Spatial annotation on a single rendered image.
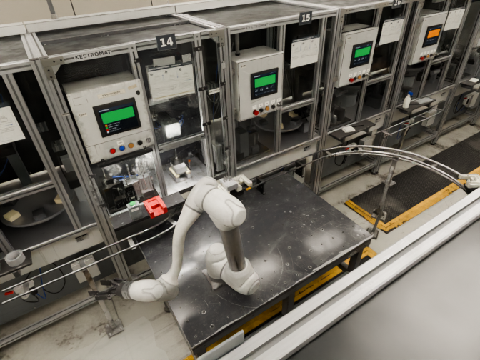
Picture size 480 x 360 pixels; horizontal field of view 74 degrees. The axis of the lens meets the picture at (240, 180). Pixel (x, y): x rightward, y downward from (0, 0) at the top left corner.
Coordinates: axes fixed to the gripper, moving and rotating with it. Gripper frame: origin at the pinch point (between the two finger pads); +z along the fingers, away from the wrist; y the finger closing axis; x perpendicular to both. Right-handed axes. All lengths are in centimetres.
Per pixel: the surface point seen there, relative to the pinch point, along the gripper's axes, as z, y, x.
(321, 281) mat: -85, -136, 101
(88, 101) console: 4, -46, -94
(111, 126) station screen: 3, -54, -77
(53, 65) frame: 4, -33, -116
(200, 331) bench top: -41, -17, 43
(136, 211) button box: 15, -59, -16
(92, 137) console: 13, -47, -74
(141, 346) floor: 37, -35, 87
